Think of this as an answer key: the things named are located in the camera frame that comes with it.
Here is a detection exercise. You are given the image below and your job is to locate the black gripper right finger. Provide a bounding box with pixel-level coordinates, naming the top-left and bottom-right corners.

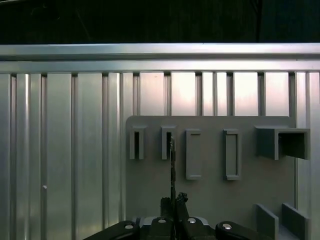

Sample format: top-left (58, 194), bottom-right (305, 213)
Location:
top-left (174, 191), bottom-right (270, 240)

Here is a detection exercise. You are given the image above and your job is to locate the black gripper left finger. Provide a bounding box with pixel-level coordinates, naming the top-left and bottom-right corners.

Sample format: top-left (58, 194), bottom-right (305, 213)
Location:
top-left (86, 196), bottom-right (174, 240)

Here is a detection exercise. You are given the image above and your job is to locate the grey parts rack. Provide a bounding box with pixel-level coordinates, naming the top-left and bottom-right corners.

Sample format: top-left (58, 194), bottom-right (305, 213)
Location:
top-left (124, 115), bottom-right (312, 240)

